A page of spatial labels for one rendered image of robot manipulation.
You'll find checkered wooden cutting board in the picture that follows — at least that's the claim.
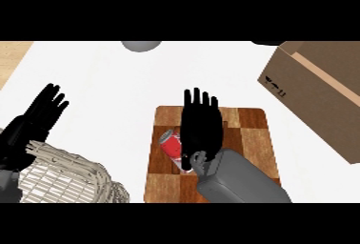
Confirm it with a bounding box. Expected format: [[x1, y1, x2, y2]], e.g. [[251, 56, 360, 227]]
[[142, 106, 283, 204]]

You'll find pale wicker basket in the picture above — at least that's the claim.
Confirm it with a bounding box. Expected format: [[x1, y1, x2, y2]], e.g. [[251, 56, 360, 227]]
[[16, 140, 131, 204]]

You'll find grey round object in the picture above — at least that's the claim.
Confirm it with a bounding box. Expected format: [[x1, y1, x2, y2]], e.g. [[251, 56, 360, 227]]
[[121, 41, 164, 53]]

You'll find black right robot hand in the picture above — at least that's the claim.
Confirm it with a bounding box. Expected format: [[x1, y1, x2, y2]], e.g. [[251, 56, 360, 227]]
[[180, 87, 226, 171]]

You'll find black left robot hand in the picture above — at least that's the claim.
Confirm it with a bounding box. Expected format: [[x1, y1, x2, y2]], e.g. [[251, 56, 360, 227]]
[[0, 83, 71, 173]]

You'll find red can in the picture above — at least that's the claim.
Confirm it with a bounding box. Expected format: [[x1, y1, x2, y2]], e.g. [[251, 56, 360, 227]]
[[158, 128, 195, 174]]

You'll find brown cardboard box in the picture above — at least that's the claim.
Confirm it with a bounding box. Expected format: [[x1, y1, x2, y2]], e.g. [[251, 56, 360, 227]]
[[255, 41, 360, 165]]

